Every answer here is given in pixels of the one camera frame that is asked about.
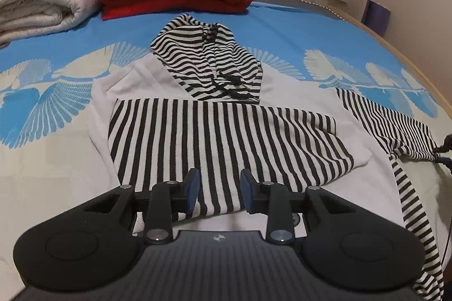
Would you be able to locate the black white striped hoodie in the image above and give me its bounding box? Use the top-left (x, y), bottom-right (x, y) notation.
top-left (86, 13), bottom-right (446, 301)

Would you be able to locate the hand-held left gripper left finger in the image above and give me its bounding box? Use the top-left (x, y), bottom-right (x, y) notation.
top-left (83, 168), bottom-right (201, 245)

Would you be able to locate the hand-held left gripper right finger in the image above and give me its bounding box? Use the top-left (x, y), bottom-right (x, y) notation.
top-left (240, 168), bottom-right (357, 245)

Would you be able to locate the blue printed bed sheet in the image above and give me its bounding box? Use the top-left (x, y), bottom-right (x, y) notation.
top-left (0, 1), bottom-right (452, 301)

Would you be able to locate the purple box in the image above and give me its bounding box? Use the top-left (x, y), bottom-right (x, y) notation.
top-left (361, 0), bottom-right (391, 37)

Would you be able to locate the wooden bed frame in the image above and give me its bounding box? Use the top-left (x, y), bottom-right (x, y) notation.
top-left (328, 2), bottom-right (452, 135)

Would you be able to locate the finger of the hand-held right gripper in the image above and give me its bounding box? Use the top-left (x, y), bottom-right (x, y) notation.
top-left (436, 154), bottom-right (452, 176)
top-left (434, 133), bottom-right (452, 154)

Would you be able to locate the cream rolled blanket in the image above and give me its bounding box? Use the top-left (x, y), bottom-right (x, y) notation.
top-left (0, 0), bottom-right (104, 44)

